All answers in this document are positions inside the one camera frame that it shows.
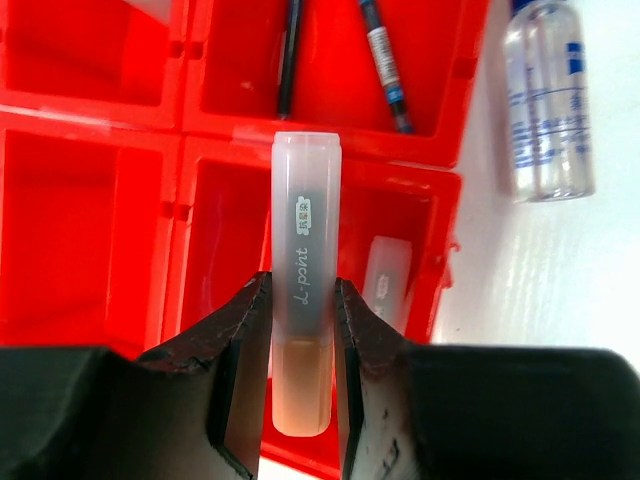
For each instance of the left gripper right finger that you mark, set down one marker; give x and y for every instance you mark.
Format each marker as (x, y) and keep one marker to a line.
(413, 411)

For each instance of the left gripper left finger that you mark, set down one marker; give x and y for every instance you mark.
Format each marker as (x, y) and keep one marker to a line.
(189, 408)

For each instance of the red four-compartment bin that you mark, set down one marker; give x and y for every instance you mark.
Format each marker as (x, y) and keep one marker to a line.
(134, 151)

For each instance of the blue glue bottle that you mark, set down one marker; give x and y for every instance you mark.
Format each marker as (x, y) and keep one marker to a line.
(549, 121)

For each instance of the orange highlighter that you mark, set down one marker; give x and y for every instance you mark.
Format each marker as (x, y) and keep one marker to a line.
(305, 188)

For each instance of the blue pen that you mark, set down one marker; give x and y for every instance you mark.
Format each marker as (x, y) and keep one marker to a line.
(289, 58)
(385, 64)

